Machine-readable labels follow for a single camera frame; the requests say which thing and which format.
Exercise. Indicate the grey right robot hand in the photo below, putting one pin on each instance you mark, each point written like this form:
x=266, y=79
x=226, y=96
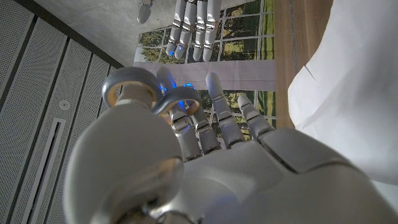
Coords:
x=199, y=25

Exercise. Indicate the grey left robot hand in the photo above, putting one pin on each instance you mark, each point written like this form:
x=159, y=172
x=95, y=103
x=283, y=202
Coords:
x=248, y=180

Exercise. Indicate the ceiling slot vent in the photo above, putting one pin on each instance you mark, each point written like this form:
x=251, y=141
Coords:
x=43, y=168

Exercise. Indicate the white paper sheet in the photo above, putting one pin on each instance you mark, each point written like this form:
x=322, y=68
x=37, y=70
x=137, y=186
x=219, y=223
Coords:
x=351, y=93

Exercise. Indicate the round white ceiling sensor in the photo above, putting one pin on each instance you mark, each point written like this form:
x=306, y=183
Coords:
x=64, y=104

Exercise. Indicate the printed window forest backdrop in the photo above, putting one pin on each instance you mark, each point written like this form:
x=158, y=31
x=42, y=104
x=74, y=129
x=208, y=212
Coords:
x=242, y=28

